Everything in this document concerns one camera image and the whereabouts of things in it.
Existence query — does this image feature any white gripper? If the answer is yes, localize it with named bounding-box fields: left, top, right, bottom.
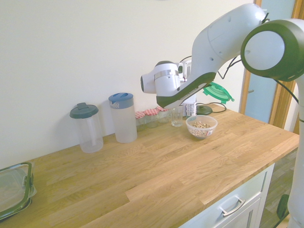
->
left=178, top=60, right=193, bottom=83

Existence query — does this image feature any green round container lid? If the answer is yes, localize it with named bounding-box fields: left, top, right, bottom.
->
left=202, top=81, right=235, bottom=105

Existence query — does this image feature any glass jar red checkered lid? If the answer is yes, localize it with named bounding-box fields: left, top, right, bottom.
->
left=135, top=111, right=146, bottom=132
left=156, top=106, right=171, bottom=124
left=144, top=109, right=159, bottom=129

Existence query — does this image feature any clear food bowl with nuts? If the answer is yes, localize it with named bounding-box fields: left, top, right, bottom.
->
left=185, top=115, right=219, bottom=140

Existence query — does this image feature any clear pitcher with blue lid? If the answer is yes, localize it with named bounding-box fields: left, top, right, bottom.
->
left=108, top=92, right=138, bottom=144

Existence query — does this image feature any clear shaker with dark lid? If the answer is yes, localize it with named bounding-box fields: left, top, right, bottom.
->
left=69, top=102, right=104, bottom=153

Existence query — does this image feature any rectangular container green-rimmed lid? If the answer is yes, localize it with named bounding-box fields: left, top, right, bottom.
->
left=0, top=162, right=38, bottom=220

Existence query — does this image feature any dark green round base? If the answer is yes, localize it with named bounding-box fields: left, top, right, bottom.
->
left=196, top=105, right=213, bottom=117

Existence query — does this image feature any clear drinking glass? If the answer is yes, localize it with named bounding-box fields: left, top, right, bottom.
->
left=171, top=106, right=185, bottom=127

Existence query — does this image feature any frosted glass door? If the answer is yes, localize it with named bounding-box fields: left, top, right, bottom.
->
left=244, top=71, right=278, bottom=124

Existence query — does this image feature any dark green object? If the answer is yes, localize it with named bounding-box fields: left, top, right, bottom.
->
left=276, top=194, right=290, bottom=219

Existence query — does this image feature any black cable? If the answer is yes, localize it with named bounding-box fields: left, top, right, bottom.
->
left=211, top=56, right=300, bottom=112

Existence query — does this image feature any wooden door frame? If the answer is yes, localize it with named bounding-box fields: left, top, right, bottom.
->
left=239, top=0, right=304, bottom=136

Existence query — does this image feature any white drawer with metal handle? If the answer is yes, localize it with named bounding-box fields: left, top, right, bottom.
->
left=178, top=163, right=276, bottom=228

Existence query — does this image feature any silver drawer handle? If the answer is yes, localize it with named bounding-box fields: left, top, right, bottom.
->
left=218, top=198, right=246, bottom=217

